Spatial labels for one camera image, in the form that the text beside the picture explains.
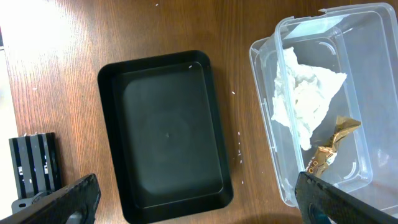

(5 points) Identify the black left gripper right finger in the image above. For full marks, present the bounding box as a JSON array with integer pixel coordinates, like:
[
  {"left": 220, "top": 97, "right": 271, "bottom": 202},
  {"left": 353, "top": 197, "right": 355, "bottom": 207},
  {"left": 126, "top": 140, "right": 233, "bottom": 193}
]
[{"left": 295, "top": 172, "right": 397, "bottom": 224}]

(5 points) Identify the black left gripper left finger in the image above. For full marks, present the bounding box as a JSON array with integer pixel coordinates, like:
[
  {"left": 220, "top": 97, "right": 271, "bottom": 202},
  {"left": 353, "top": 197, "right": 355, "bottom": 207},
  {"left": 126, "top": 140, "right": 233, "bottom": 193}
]
[{"left": 1, "top": 174, "right": 101, "bottom": 223}]

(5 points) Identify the white paper napkin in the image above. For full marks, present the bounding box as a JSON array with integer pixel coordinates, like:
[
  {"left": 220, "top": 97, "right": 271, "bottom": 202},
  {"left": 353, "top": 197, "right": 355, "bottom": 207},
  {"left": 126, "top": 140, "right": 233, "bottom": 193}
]
[{"left": 283, "top": 47, "right": 347, "bottom": 151}]

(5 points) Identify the clear plastic waste bin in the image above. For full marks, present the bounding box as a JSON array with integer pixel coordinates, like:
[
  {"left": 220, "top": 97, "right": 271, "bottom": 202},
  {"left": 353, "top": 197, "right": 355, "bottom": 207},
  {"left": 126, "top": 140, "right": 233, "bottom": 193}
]
[{"left": 249, "top": 2, "right": 397, "bottom": 217}]

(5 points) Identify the gold candy wrapper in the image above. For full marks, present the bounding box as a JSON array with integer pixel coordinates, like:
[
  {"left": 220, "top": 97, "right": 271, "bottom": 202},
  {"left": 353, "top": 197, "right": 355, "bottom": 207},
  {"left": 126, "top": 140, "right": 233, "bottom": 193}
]
[{"left": 305, "top": 116, "right": 361, "bottom": 177}]

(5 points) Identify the black rectangular tray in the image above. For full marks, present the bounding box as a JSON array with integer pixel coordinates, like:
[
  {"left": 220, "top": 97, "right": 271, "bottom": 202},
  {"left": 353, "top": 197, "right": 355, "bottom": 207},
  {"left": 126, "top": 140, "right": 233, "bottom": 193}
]
[{"left": 97, "top": 50, "right": 234, "bottom": 223}]

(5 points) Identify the striped black grey mount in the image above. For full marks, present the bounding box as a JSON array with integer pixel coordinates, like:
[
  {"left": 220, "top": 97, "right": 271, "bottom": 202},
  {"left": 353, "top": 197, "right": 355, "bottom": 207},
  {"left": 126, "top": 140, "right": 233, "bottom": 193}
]
[{"left": 9, "top": 133, "right": 62, "bottom": 214}]

